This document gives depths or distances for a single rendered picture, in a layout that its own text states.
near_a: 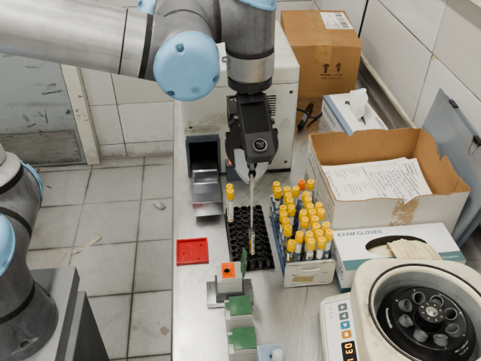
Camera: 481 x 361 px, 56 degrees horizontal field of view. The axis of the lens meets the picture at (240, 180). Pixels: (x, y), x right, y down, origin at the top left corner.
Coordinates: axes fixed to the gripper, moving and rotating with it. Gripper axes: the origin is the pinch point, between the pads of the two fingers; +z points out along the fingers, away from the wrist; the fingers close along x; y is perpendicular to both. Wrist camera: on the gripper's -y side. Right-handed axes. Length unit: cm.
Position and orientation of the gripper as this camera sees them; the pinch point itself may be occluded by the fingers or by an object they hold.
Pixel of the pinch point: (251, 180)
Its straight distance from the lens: 83.3
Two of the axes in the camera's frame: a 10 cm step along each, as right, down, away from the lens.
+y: -1.2, -6.4, 7.6
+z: 0.2, 7.7, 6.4
